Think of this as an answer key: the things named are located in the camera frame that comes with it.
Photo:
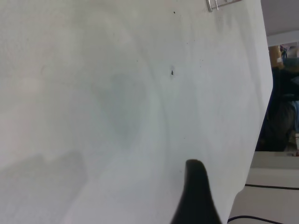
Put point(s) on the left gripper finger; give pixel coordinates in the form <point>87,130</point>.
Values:
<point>196,200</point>

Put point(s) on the brown cardboard box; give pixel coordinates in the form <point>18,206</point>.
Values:
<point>275,56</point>

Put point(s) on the person in dark clothes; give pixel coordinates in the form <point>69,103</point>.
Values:
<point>278,112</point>

